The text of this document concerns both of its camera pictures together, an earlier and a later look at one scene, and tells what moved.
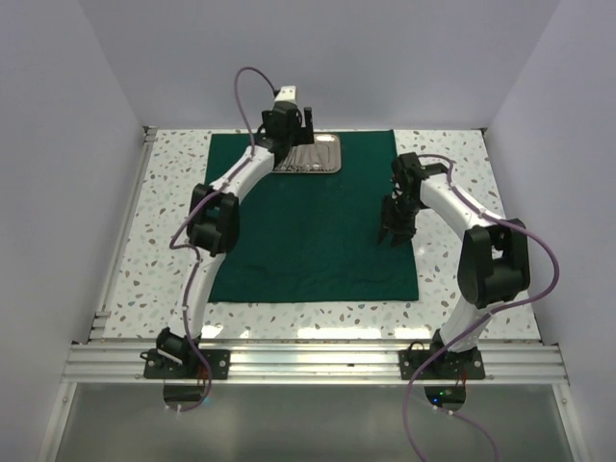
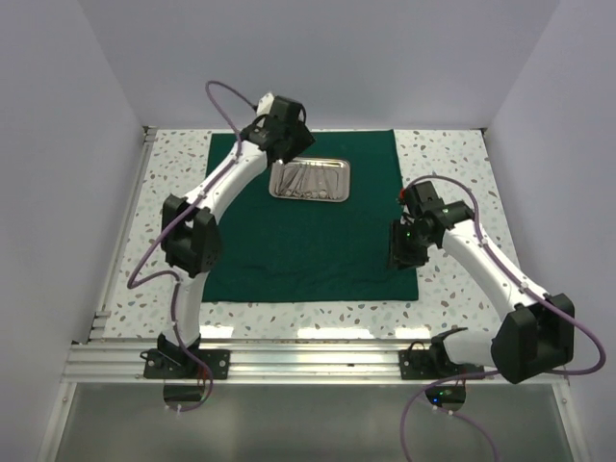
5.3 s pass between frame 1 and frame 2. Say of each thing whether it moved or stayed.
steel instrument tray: moved
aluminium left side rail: stayed
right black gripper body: moved
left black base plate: stayed
